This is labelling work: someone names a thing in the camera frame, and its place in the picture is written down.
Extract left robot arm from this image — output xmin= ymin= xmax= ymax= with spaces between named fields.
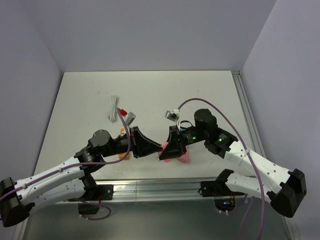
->
xmin=0 ymin=127 xmax=163 ymax=227

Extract right aluminium rail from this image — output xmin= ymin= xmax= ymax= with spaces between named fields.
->
xmin=231 ymin=70 xmax=266 ymax=157

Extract purple cable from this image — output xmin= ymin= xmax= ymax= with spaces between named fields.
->
xmin=177 ymin=98 xmax=267 ymax=240
xmin=0 ymin=106 xmax=133 ymax=222

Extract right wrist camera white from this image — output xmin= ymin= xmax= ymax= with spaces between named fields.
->
xmin=164 ymin=108 xmax=181 ymax=130

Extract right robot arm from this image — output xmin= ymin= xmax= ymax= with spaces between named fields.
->
xmin=159 ymin=108 xmax=307 ymax=218

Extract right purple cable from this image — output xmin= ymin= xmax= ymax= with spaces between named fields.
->
xmin=177 ymin=98 xmax=267 ymax=240

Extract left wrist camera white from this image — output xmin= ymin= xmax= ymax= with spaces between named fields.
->
xmin=120 ymin=109 xmax=136 ymax=126

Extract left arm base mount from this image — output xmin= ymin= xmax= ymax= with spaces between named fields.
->
xmin=77 ymin=184 xmax=114 ymax=217

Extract aluminium rail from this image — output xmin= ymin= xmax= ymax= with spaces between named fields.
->
xmin=23 ymin=177 xmax=287 ymax=206
xmin=231 ymin=70 xmax=266 ymax=157

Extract orange power strip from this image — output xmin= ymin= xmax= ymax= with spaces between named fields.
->
xmin=118 ymin=128 xmax=130 ymax=160

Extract white power strip cord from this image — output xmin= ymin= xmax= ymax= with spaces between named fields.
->
xmin=107 ymin=94 xmax=121 ymax=123

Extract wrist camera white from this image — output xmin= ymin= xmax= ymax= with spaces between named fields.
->
xmin=164 ymin=108 xmax=181 ymax=130
xmin=120 ymin=109 xmax=136 ymax=126

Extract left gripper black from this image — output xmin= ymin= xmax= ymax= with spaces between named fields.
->
xmin=101 ymin=126 xmax=162 ymax=158

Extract pink plug adapter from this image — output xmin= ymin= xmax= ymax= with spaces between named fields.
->
xmin=158 ymin=142 xmax=182 ymax=163

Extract front aluminium rail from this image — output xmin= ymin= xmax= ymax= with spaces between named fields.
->
xmin=23 ymin=177 xmax=287 ymax=206

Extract pink triangular power strip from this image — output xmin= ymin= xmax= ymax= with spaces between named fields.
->
xmin=177 ymin=151 xmax=190 ymax=164

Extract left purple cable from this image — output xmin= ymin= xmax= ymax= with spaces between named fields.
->
xmin=0 ymin=106 xmax=133 ymax=222

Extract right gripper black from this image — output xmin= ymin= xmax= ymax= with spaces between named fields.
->
xmin=158 ymin=125 xmax=208 ymax=160

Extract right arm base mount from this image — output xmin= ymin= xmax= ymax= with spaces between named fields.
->
xmin=198 ymin=180 xmax=247 ymax=215

